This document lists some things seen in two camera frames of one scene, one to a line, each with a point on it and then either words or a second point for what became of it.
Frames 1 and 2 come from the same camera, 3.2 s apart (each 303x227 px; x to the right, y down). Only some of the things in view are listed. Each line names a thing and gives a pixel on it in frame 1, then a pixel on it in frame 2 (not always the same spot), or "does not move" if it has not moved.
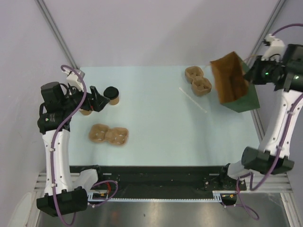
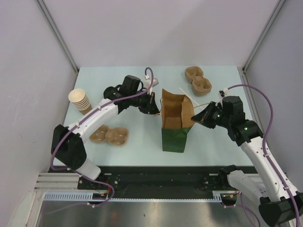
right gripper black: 253,74 -> 203,117
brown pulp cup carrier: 117,136 does not move
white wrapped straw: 192,100 does not move
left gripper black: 98,102 -> 150,107
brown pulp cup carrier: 200,86 does not move
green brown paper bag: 235,91 -> 177,110
